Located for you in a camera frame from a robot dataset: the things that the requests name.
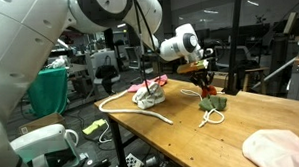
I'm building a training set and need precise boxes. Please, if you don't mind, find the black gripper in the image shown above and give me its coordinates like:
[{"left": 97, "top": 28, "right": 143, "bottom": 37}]
[{"left": 189, "top": 69, "right": 216, "bottom": 91}]

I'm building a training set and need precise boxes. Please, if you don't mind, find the orange plush ball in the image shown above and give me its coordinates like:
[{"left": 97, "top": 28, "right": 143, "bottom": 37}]
[{"left": 201, "top": 85, "right": 218, "bottom": 99}]

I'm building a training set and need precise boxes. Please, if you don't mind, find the white terry towel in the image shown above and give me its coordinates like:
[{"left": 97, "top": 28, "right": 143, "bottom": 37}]
[{"left": 131, "top": 82, "right": 167, "bottom": 111}]

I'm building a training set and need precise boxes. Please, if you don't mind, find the pink cloth orange print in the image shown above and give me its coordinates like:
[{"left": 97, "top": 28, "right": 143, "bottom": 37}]
[{"left": 126, "top": 74, "right": 170, "bottom": 94}]

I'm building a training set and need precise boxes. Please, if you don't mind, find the thick white rope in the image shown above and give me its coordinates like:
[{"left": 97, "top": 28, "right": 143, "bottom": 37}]
[{"left": 98, "top": 87, "right": 175, "bottom": 128}]

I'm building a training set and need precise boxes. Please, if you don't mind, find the light pink cloth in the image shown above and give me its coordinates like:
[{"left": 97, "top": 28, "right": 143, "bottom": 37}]
[{"left": 240, "top": 127, "right": 299, "bottom": 167}]

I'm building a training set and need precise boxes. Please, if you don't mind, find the cardboard box white label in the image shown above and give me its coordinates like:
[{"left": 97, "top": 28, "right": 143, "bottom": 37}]
[{"left": 210, "top": 70, "right": 231, "bottom": 89}]

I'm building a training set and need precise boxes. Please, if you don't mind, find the gray office chair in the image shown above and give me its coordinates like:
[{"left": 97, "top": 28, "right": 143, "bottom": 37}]
[{"left": 213, "top": 44, "right": 253, "bottom": 72}]

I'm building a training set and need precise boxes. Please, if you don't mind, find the black vertical pole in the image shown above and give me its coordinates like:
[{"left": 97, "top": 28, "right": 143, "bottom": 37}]
[{"left": 218, "top": 0, "right": 248, "bottom": 97}]

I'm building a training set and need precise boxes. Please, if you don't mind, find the wooden stool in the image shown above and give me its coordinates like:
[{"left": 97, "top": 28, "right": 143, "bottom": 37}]
[{"left": 241, "top": 66, "right": 271, "bottom": 96}]

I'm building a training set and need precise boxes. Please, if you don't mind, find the silver metal pole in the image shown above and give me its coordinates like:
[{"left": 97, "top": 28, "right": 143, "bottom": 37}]
[{"left": 250, "top": 56, "right": 299, "bottom": 91}]

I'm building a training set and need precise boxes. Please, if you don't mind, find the black handbag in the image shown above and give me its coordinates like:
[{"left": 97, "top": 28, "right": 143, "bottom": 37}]
[{"left": 93, "top": 54, "right": 121, "bottom": 96}]

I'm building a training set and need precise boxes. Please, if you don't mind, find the black metal table leg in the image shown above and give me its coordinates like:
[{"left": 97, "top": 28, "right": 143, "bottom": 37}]
[{"left": 107, "top": 115, "right": 129, "bottom": 167}]

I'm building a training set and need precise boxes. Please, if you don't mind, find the leaning wooden plank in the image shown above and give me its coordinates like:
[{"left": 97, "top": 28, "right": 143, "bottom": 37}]
[{"left": 281, "top": 11, "right": 299, "bottom": 35}]

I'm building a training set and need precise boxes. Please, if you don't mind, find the checkerboard calibration card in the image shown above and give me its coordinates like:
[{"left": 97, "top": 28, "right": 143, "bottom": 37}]
[{"left": 110, "top": 152, "right": 144, "bottom": 167}]

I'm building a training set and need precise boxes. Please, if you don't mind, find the yellow green object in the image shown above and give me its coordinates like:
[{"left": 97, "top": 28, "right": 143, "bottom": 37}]
[{"left": 81, "top": 118, "right": 108, "bottom": 136}]

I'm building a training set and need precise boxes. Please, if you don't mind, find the green cloth cover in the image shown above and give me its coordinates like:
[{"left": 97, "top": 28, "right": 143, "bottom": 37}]
[{"left": 26, "top": 66, "right": 71, "bottom": 119}]

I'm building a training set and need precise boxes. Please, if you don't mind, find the flat brown cardboard box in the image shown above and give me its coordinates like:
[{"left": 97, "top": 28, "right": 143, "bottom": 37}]
[{"left": 17, "top": 111, "right": 67, "bottom": 136}]

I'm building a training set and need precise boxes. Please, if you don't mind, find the olive wrist camera box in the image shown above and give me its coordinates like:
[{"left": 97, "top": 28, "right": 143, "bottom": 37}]
[{"left": 176, "top": 59, "right": 210, "bottom": 75}]

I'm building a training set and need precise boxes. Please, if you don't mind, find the thin white cord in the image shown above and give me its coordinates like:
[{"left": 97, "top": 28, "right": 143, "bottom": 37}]
[{"left": 180, "top": 87, "right": 226, "bottom": 129}]

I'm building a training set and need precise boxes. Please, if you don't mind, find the white loose cable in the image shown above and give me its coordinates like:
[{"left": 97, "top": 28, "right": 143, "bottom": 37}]
[{"left": 97, "top": 119, "right": 114, "bottom": 144}]

